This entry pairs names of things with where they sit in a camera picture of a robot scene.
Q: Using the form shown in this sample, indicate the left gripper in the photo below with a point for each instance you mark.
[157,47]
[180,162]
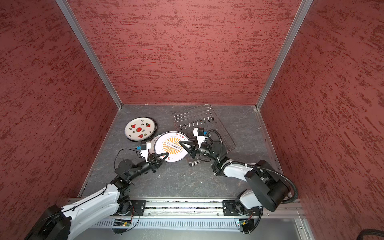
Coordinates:
[155,163]

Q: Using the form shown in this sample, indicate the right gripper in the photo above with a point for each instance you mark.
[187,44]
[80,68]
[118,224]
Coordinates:
[194,152]

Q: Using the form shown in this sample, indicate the orange sunburst plate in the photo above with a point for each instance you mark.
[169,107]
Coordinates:
[169,143]
[153,141]

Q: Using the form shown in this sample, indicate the dark rimmed patterned plate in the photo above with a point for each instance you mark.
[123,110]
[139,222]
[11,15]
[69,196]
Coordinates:
[154,126]

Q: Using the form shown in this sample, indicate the watermelon print white plate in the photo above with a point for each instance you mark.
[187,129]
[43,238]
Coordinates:
[139,129]

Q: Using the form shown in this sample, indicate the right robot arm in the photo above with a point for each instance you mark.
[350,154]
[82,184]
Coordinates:
[268,188]

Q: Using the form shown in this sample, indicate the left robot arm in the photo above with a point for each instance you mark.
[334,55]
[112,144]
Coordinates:
[67,222]

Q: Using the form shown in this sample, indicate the left corner aluminium profile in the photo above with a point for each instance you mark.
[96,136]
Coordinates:
[79,33]

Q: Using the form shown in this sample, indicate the corner aluminium profile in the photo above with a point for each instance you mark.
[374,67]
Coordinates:
[290,37]
[79,33]

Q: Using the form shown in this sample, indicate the right corner aluminium profile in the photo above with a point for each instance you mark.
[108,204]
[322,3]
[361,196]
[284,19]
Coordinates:
[290,37]

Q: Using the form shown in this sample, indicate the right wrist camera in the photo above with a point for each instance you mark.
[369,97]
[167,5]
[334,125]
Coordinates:
[199,133]

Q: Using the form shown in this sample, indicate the metal wire dish rack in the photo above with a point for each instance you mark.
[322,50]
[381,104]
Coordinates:
[188,118]

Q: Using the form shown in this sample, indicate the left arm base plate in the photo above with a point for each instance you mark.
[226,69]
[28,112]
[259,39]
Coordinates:
[131,207]

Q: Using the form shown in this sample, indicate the aluminium front rail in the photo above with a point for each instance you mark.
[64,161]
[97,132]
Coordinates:
[209,208]

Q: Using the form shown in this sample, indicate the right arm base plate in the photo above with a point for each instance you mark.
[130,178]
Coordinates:
[235,208]

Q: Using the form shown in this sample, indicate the perforated cable tray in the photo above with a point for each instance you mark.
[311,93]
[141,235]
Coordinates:
[217,224]

